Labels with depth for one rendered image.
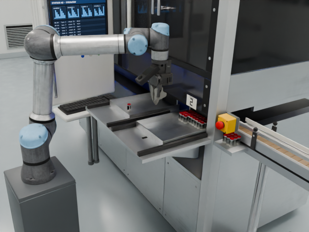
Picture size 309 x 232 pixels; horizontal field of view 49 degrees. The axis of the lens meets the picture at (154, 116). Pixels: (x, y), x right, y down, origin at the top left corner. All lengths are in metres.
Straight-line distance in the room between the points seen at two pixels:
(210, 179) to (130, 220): 0.88
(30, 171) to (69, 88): 0.90
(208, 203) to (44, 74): 1.09
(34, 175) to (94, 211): 1.14
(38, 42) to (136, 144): 0.65
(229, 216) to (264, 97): 0.74
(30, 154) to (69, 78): 0.91
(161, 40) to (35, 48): 0.50
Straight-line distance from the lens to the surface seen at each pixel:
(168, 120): 1.89
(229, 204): 2.08
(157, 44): 1.46
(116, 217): 2.57
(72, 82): 2.33
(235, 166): 1.94
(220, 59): 1.57
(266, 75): 1.82
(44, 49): 1.35
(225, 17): 1.54
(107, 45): 1.32
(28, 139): 1.50
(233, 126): 1.63
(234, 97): 1.70
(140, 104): 2.09
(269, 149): 1.62
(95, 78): 2.41
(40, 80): 1.54
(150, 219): 2.54
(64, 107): 2.23
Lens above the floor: 1.68
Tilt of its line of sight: 24 degrees down
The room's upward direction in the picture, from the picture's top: 2 degrees clockwise
